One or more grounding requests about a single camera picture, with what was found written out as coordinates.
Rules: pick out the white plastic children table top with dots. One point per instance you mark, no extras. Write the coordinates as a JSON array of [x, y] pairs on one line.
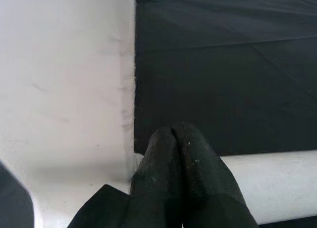
[[62, 77]]

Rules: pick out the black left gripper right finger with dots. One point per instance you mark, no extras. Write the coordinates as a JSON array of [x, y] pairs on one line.
[[205, 183]]

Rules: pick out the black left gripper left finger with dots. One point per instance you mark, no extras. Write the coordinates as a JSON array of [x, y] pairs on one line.
[[153, 183]]

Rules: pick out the white plastic table leg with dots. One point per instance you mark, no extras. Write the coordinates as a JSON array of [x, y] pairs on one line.
[[272, 183]]

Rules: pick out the black tablecloth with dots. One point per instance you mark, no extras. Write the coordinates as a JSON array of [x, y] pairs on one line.
[[223, 64]]

